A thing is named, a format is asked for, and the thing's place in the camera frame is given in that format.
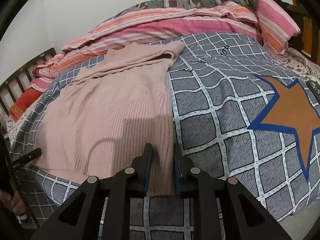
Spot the pink knit sweater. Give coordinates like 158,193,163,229
35,41,184,196

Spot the person's left hand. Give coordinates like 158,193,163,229
1,190,27,224

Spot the red pillow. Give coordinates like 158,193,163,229
9,88,43,122

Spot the dark wooden headboard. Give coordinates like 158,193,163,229
0,47,57,131

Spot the white floral bedsheet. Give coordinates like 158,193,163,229
274,48,320,83

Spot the pink orange striped quilt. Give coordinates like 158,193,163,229
28,2,263,92

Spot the pink striped pillow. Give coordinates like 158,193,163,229
257,0,300,56

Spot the black cable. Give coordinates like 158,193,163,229
0,132,41,229

